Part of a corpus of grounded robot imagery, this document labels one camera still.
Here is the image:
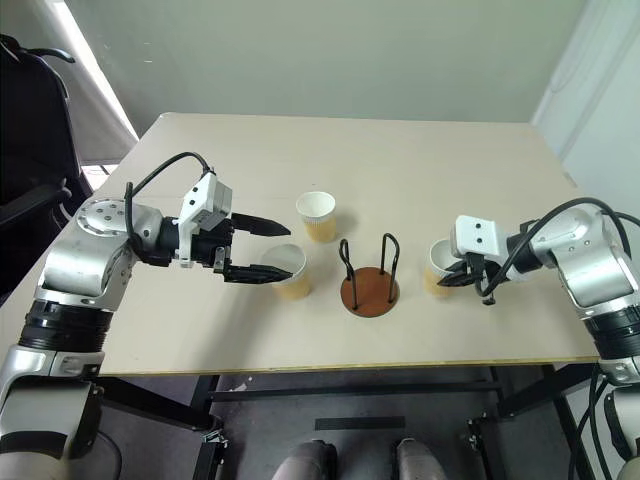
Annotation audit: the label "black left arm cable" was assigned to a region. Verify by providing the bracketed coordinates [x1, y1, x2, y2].
[123, 151, 217, 254]

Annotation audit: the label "wire cup holder wooden base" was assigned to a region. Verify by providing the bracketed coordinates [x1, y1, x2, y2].
[337, 232, 402, 319]

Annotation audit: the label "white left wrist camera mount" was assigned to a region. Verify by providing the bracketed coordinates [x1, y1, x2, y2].
[176, 171, 235, 270]

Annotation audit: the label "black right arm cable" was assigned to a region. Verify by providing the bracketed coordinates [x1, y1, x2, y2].
[472, 197, 640, 307]

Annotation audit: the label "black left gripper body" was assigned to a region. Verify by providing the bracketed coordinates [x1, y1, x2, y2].
[191, 216, 237, 275]

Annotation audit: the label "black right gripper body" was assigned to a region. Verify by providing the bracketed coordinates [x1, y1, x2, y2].
[463, 251, 502, 282]

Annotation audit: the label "tan ribbed paper cup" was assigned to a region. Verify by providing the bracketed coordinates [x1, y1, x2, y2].
[422, 238, 472, 300]
[295, 191, 338, 245]
[261, 243, 314, 302]

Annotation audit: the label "black metal table frame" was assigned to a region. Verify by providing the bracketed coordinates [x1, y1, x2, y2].
[93, 363, 602, 480]

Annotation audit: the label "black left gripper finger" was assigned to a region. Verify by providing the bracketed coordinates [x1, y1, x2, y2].
[223, 263, 294, 288]
[230, 212, 293, 239]

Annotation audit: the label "black robot body cables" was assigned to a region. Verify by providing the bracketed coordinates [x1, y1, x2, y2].
[566, 364, 635, 480]

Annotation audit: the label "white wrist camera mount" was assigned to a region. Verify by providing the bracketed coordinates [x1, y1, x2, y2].
[176, 171, 235, 270]
[451, 214, 502, 262]

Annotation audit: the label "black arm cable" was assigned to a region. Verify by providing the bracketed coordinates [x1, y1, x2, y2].
[472, 197, 640, 307]
[123, 151, 217, 254]

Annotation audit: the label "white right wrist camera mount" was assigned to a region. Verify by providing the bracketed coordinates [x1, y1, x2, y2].
[451, 214, 502, 262]

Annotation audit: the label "black office chair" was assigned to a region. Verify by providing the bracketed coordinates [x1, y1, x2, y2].
[0, 33, 97, 307]

